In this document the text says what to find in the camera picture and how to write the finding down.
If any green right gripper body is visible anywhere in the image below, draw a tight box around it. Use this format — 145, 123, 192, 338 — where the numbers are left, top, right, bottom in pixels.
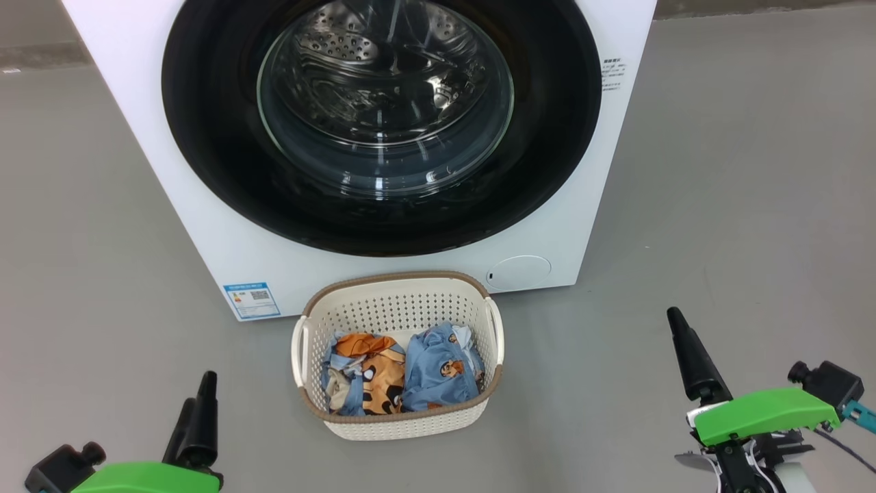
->
674, 387, 841, 493

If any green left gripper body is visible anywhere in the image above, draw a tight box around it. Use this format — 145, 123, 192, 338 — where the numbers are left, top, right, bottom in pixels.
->
68, 462, 223, 493

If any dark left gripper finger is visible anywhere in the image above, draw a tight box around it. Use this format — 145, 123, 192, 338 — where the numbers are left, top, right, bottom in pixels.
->
162, 399, 194, 466
179, 371, 220, 472

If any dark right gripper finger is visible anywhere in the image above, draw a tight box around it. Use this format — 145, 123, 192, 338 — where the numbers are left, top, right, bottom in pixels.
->
667, 307, 733, 405

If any orange and blue cartoon garment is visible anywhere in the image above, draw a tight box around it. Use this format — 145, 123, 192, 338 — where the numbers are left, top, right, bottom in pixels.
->
322, 333, 407, 417

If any blue cartoon print garment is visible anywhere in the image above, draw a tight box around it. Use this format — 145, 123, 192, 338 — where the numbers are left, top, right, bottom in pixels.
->
402, 323, 487, 412

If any black-rimmed glass washer door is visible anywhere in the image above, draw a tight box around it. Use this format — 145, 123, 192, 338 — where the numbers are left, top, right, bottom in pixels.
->
162, 0, 603, 258

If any white front-load washing machine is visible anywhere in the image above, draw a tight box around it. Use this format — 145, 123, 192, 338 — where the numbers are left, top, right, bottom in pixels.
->
62, 0, 658, 323

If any stainless steel washing machine drum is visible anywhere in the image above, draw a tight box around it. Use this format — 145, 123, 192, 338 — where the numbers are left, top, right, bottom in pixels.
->
274, 0, 500, 148

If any blue energy label sticker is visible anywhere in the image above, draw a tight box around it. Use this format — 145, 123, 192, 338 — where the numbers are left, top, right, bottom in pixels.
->
223, 281, 281, 321

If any round white filter cover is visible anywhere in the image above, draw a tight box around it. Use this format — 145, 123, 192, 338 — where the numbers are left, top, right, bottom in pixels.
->
487, 255, 552, 290

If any cream perforated laundry basket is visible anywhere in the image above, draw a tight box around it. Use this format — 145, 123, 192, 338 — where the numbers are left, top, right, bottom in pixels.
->
291, 271, 506, 441

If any black cable with teal connector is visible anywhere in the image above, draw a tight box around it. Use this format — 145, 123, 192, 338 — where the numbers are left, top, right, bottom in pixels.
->
814, 401, 876, 473

